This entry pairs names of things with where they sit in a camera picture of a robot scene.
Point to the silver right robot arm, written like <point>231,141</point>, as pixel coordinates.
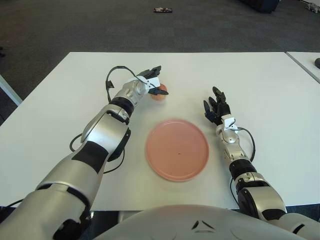
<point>231,138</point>

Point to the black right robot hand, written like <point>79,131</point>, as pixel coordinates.
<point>221,108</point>

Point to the pink round plate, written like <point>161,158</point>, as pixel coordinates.
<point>177,150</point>

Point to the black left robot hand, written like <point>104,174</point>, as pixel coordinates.
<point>152,81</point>

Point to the red yellow apple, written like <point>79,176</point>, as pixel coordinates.
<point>160,97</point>

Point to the small grey floor gadget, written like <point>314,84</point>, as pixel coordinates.
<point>313,7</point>

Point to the black bulky floor object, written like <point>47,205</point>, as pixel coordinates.
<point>262,6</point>

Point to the grey game controller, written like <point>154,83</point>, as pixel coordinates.
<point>317,62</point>

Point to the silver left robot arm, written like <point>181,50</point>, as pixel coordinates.
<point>105,130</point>

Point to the grey robot torso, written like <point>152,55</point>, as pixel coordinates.
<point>175,221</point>

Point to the small dark flat floor object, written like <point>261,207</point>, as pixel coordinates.
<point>163,10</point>

